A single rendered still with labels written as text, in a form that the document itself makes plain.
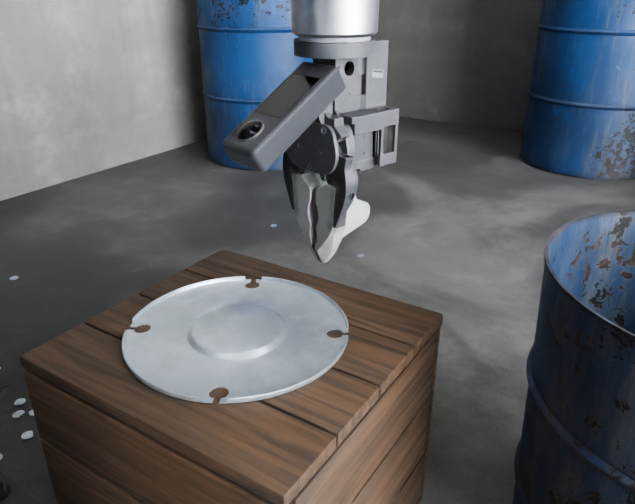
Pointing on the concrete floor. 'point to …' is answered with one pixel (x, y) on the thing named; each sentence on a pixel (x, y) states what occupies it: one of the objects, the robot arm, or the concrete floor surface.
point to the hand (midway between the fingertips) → (317, 252)
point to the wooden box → (262, 469)
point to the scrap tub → (591, 367)
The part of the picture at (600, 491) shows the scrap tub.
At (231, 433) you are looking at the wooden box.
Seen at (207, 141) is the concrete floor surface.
